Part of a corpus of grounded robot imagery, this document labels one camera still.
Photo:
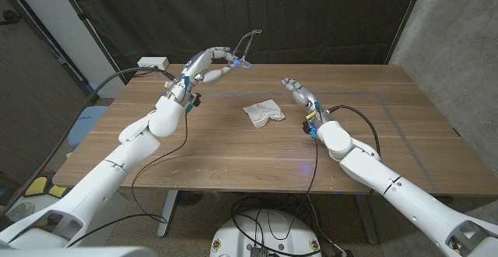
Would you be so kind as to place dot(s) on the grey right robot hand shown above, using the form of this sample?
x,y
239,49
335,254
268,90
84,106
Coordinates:
x,y
305,95

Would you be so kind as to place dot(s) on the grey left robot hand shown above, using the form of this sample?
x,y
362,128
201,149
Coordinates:
x,y
198,64

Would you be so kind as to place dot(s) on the white tissue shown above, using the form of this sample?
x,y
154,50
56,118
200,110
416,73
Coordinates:
x,y
264,111

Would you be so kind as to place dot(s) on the clear frame glasses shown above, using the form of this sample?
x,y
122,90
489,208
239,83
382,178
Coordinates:
x,y
245,65

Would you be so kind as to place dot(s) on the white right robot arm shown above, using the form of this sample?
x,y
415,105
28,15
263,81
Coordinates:
x,y
408,198

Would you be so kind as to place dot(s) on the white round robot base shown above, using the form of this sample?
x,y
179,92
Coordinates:
x,y
280,233

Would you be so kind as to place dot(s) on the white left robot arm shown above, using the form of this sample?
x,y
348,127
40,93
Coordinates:
x,y
101,183

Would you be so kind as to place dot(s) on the white power strip box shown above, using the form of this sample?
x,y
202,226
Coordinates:
x,y
151,62

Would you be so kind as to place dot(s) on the black backdrop curtain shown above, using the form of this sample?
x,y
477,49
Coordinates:
x,y
295,19

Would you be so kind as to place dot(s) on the blue stool seat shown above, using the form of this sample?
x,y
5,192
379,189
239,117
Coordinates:
x,y
87,126

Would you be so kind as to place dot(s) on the black round fan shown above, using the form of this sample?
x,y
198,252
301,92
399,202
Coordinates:
x,y
189,198

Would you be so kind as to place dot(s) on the dark grey table leg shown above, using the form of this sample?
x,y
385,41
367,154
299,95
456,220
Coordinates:
x,y
367,226

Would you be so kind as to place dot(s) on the light grey table leg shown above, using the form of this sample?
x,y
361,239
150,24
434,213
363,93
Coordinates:
x,y
167,214

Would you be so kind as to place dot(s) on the black wall rail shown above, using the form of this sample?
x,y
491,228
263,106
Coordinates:
x,y
62,61

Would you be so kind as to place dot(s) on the black wall hook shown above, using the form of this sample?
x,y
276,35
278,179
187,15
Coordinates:
x,y
9,15

